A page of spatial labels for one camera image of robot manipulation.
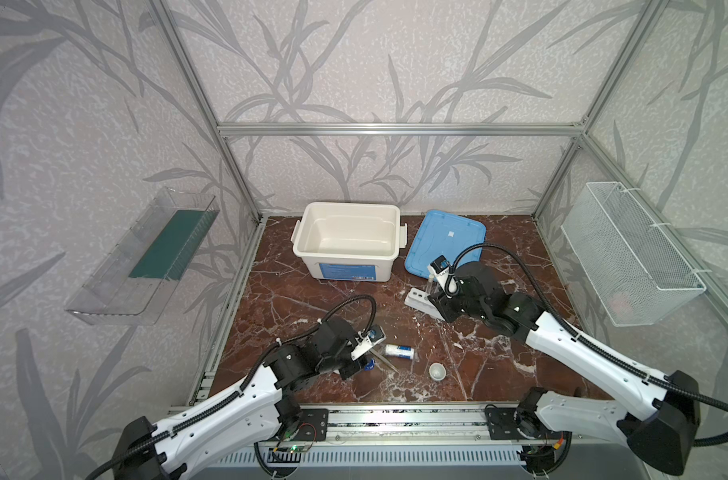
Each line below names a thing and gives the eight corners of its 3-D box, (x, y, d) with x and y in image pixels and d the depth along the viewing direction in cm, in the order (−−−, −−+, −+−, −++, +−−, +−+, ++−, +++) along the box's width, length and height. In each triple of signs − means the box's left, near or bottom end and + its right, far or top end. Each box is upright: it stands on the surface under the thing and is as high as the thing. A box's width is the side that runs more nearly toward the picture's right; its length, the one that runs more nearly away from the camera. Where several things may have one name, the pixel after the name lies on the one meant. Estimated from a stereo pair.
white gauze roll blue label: (384, 355, 86) (384, 353, 85) (385, 345, 88) (385, 342, 87) (413, 360, 85) (414, 357, 84) (414, 349, 87) (415, 347, 86)
